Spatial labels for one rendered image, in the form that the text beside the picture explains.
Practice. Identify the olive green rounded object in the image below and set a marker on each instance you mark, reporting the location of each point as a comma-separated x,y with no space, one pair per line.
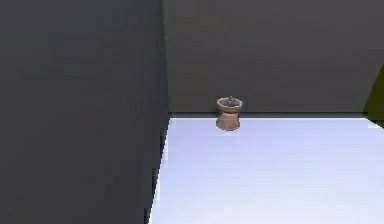
377,100

